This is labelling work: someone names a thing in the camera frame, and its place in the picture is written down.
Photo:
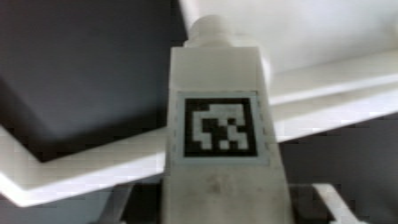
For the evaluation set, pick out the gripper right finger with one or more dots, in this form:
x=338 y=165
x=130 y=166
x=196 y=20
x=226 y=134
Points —
x=336 y=205

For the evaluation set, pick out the white square tabletop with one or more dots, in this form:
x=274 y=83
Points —
x=327 y=41

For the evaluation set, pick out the white obstacle fence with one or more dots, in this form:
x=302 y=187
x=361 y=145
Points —
x=37 y=182

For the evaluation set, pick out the white table leg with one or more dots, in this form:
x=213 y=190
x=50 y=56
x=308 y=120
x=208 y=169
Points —
x=224 y=181

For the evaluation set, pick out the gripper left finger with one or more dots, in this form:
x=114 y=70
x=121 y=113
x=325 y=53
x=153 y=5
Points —
x=116 y=205

